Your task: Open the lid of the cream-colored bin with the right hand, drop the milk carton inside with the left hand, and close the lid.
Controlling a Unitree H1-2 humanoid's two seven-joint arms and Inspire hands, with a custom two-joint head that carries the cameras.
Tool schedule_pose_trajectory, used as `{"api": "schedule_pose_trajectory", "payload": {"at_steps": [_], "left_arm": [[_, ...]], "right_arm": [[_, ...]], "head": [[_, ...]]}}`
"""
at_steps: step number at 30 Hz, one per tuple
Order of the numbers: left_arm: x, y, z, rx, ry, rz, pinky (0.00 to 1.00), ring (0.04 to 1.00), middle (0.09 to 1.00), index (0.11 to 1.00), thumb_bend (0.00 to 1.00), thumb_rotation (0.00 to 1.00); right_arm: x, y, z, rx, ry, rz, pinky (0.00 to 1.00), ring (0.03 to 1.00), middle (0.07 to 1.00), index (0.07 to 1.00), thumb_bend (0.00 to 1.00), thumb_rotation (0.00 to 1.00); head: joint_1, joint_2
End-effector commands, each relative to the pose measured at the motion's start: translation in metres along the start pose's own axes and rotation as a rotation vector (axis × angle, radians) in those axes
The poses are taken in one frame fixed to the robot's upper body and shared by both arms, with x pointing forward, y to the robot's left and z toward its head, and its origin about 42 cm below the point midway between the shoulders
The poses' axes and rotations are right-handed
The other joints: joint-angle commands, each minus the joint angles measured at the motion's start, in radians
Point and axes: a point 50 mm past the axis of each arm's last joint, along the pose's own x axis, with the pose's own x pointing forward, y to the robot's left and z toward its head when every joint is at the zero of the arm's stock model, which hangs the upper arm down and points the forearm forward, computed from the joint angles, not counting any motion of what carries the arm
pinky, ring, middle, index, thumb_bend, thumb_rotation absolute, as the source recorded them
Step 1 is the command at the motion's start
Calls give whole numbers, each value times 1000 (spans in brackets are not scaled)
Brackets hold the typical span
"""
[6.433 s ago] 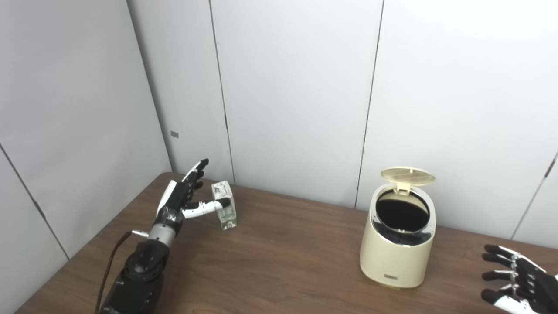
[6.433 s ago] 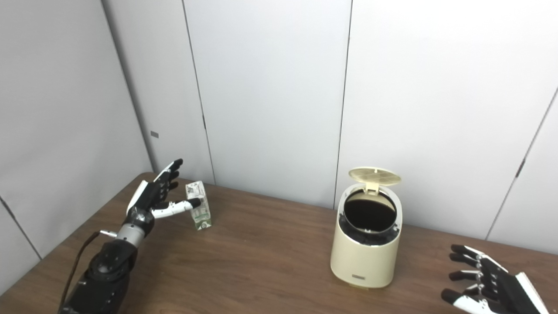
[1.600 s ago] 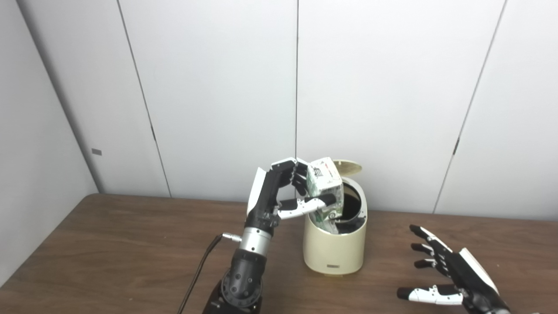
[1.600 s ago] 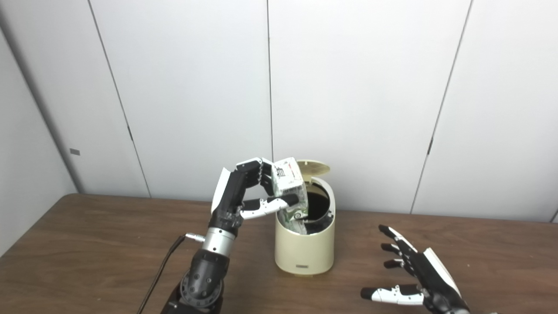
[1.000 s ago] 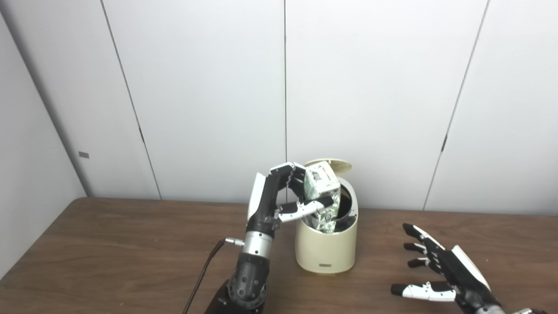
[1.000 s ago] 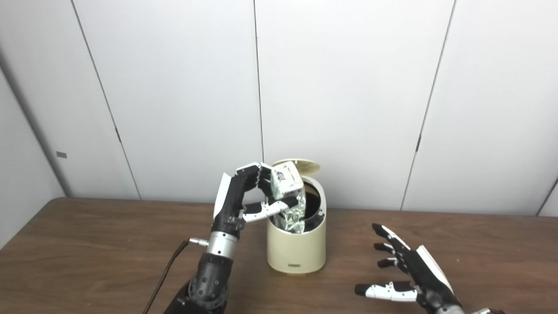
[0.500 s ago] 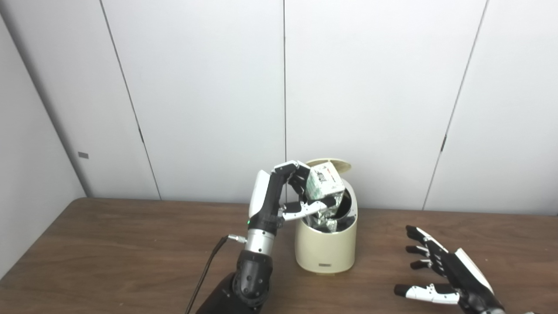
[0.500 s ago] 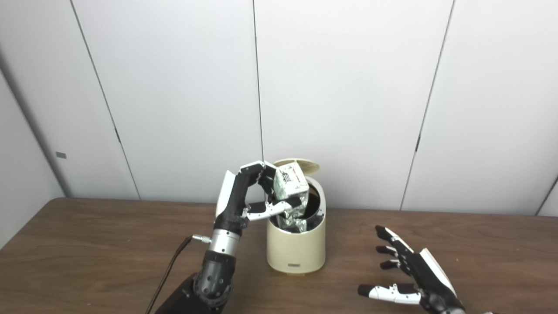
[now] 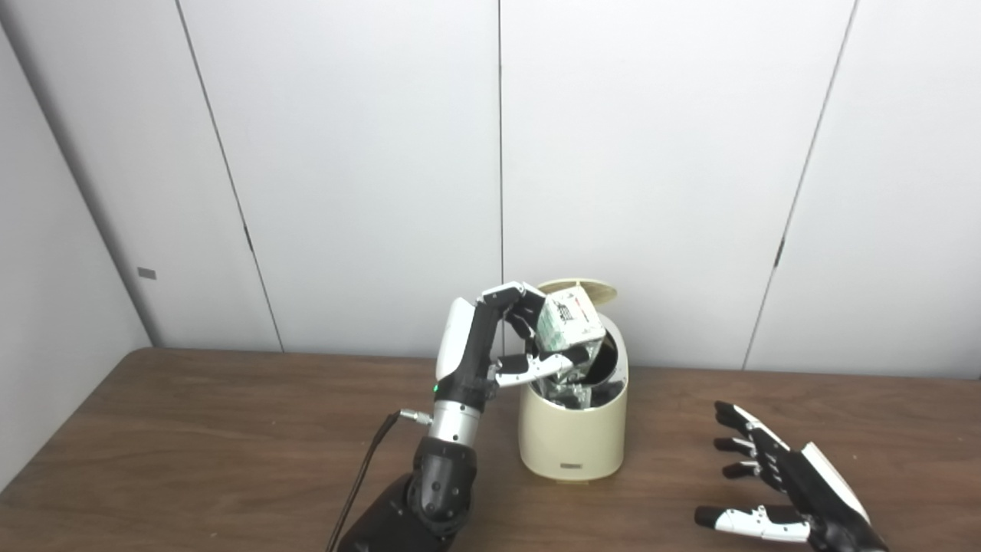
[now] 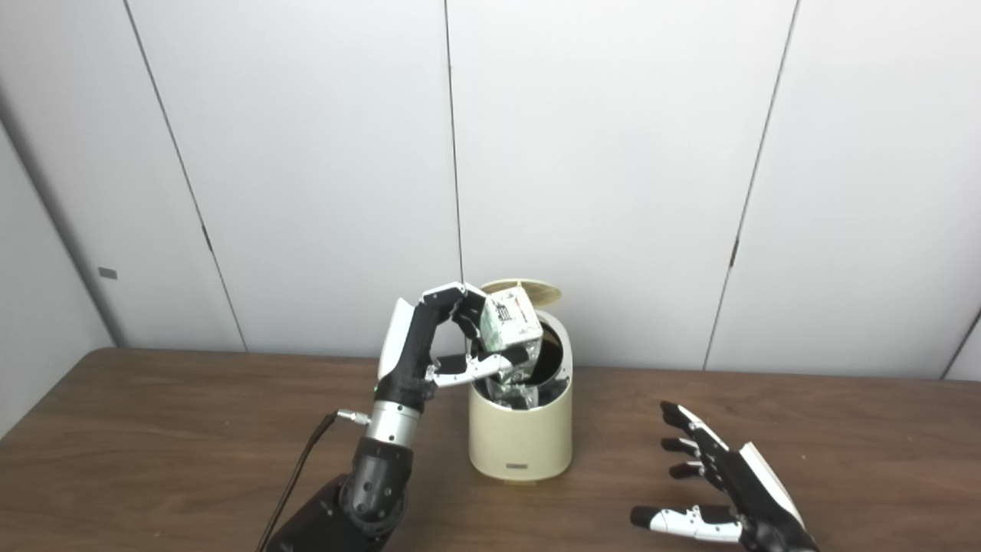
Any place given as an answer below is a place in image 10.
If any cream-colored trash bin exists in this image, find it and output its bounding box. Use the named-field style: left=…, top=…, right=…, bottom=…
left=468, top=279, right=574, bottom=484

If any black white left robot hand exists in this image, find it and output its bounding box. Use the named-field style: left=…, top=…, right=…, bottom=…
left=373, top=282, right=530, bottom=415

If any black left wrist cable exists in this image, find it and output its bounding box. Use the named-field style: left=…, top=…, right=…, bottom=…
left=255, top=410, right=372, bottom=552

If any white green milk carton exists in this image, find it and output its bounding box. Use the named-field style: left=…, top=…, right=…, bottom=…
left=477, top=287, right=543, bottom=376

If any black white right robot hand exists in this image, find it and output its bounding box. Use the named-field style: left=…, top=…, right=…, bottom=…
left=630, top=401, right=821, bottom=552

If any round cream bin lid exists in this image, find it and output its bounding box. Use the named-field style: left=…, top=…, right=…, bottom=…
left=479, top=279, right=562, bottom=309

